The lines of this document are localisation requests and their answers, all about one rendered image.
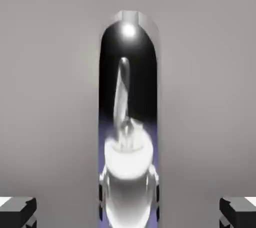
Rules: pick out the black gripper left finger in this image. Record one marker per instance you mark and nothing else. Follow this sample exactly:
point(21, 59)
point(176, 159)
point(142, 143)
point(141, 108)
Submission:
point(17, 211)

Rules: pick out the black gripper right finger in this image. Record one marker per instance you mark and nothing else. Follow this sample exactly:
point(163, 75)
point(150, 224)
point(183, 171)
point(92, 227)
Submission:
point(238, 212)

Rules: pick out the grey cabinet door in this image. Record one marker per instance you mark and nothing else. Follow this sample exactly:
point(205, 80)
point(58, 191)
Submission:
point(50, 92)

